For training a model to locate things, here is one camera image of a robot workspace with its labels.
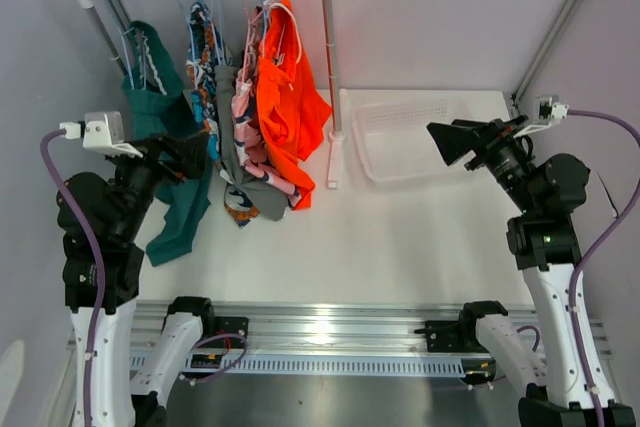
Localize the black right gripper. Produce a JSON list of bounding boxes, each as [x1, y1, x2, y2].
[[427, 115, 539, 214]]

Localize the teal green shorts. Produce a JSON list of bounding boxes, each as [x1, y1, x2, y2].
[[122, 21, 212, 267]]

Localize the pink shark print shorts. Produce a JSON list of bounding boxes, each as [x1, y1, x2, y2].
[[231, 7, 300, 208]]

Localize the grey shorts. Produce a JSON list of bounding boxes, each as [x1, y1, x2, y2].
[[214, 64, 288, 227]]

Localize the blue orange patterned shorts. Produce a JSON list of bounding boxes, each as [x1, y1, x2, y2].
[[186, 0, 259, 228]]

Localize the pink wire hanger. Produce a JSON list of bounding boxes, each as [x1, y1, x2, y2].
[[242, 0, 268, 54]]

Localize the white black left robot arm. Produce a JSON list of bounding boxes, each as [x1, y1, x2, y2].
[[56, 133, 217, 426]]

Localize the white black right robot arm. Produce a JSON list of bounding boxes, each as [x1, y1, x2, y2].
[[427, 116, 637, 426]]

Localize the white plastic basket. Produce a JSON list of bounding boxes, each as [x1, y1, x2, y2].
[[351, 97, 472, 185]]

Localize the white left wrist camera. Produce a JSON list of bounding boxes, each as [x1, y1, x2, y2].
[[59, 111, 143, 158]]

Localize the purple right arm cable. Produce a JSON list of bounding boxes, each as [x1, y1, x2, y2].
[[567, 109, 640, 427]]

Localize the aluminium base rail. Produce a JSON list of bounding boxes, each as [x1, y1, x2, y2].
[[67, 299, 614, 361]]

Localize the slotted cable duct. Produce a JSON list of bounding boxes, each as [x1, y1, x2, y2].
[[127, 354, 469, 378]]

